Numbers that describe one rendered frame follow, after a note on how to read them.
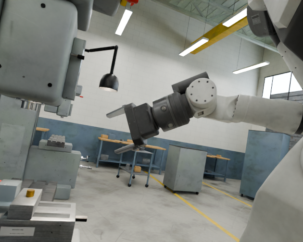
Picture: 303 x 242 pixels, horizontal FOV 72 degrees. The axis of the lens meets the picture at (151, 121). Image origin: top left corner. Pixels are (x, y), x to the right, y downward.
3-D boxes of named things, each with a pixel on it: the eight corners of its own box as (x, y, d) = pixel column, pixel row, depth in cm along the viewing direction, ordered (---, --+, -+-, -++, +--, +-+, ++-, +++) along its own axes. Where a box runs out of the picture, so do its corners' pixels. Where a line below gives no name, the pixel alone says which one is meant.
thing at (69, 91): (74, 101, 74) (85, 44, 75) (74, 99, 70) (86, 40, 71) (62, 98, 72) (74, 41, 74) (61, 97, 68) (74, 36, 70)
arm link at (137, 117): (143, 150, 58) (183, 136, 56) (130, 146, 49) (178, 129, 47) (132, 110, 62) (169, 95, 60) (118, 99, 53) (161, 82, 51)
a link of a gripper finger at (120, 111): (110, 118, 60) (130, 111, 59) (105, 116, 57) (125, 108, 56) (109, 114, 61) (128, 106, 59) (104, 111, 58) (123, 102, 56)
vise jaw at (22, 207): (40, 200, 72) (43, 188, 72) (31, 220, 58) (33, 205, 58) (20, 199, 70) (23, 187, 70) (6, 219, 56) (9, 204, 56)
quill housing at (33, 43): (62, 108, 80) (79, 29, 82) (57, 103, 60) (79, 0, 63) (5, 97, 74) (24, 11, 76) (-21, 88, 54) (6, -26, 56)
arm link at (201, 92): (181, 130, 57) (221, 115, 54) (173, 121, 47) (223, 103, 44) (168, 93, 60) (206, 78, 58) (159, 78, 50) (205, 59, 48)
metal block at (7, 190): (18, 199, 66) (22, 180, 66) (12, 206, 60) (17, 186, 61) (-1, 198, 64) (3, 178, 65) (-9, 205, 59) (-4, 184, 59)
